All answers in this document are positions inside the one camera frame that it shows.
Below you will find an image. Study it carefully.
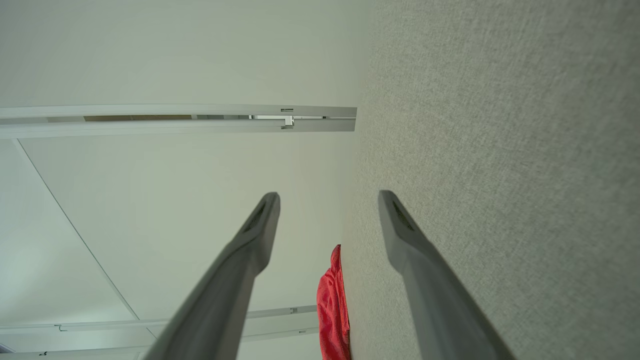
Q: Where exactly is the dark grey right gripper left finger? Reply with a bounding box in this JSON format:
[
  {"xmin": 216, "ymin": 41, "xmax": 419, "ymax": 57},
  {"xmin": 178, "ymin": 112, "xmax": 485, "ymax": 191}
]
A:
[{"xmin": 142, "ymin": 191, "xmax": 281, "ymax": 360}]

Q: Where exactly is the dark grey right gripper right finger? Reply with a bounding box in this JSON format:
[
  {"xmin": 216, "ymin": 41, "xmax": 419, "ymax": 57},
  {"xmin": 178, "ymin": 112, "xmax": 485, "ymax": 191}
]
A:
[{"xmin": 378, "ymin": 189, "xmax": 517, "ymax": 360}]

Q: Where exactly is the red Bulls basketball jersey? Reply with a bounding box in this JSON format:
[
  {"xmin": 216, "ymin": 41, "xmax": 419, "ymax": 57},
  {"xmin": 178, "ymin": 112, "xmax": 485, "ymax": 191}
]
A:
[{"xmin": 316, "ymin": 244, "xmax": 352, "ymax": 360}]

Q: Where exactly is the grey fabric sofa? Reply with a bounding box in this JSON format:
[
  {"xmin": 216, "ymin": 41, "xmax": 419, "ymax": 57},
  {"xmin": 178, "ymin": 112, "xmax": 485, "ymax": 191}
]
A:
[{"xmin": 340, "ymin": 0, "xmax": 640, "ymax": 360}]

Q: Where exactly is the grey wall partition post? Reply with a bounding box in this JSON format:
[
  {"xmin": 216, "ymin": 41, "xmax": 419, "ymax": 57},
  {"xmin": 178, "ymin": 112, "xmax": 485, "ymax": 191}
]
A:
[{"xmin": 0, "ymin": 104, "xmax": 358, "ymax": 140}]

